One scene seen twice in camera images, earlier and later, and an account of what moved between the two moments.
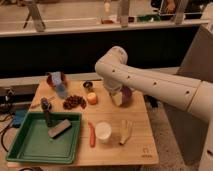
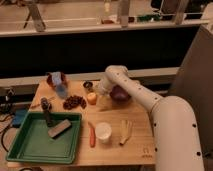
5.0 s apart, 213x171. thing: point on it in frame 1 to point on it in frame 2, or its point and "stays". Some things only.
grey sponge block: (59, 129) stays
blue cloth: (57, 81) stays
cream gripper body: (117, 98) to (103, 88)
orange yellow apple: (92, 98) stays
